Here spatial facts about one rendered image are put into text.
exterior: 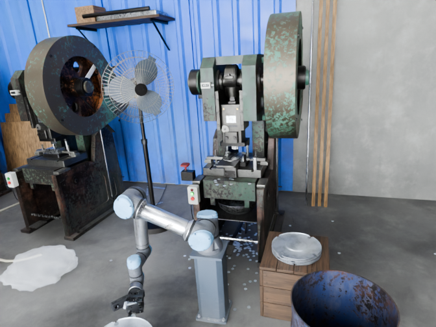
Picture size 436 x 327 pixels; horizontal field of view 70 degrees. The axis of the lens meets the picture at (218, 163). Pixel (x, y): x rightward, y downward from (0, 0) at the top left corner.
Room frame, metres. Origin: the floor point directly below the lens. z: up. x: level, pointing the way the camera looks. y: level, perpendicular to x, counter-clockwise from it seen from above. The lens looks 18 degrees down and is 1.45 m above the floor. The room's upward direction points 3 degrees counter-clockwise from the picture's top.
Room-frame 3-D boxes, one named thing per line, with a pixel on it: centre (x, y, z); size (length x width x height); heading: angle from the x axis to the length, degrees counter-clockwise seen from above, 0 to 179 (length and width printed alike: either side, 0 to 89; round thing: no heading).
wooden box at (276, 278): (1.62, -0.44, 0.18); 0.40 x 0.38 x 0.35; 162
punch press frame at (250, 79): (2.46, -0.19, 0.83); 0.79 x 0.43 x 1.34; 162
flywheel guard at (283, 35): (2.31, -0.49, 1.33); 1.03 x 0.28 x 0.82; 162
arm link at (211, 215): (1.55, 0.08, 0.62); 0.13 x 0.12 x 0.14; 169
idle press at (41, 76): (3.20, 1.39, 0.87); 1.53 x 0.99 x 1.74; 160
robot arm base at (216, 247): (1.55, 0.08, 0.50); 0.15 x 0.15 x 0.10
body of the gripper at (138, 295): (1.34, 0.48, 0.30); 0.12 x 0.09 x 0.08; 7
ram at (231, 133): (2.28, -0.13, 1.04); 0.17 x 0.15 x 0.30; 162
